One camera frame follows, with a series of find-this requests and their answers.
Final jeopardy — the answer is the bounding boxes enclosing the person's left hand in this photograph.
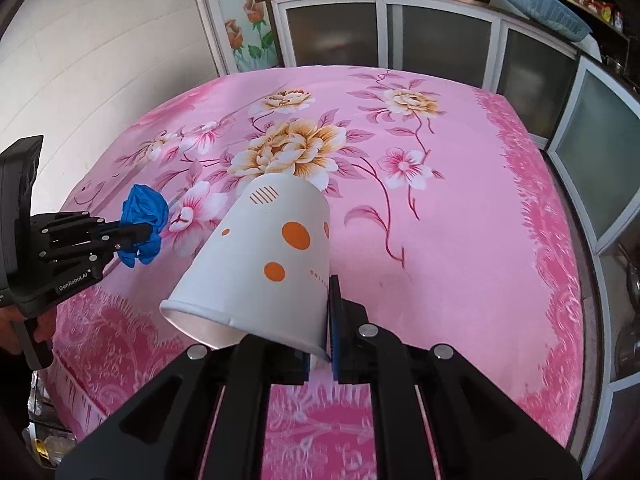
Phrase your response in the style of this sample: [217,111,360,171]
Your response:
[0,306,56,354]

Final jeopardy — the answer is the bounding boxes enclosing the white orange-dotted paper cup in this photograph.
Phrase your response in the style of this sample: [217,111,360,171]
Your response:
[160,174,330,359]

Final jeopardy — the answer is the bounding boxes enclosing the pink floral tablecloth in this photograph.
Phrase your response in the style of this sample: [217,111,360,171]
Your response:
[47,66,580,479]

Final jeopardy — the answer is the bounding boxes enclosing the kitchen counter cabinet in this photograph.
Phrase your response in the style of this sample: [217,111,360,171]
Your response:
[266,0,639,474]

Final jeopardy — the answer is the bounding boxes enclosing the blue plastic basin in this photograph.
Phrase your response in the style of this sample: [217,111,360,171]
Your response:
[506,0,591,42]

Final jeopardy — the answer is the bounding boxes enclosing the blue glove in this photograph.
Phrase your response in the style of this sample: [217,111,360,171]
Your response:
[118,184,169,268]

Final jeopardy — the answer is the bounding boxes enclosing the floral glass door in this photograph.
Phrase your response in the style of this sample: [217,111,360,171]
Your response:
[195,0,279,76]

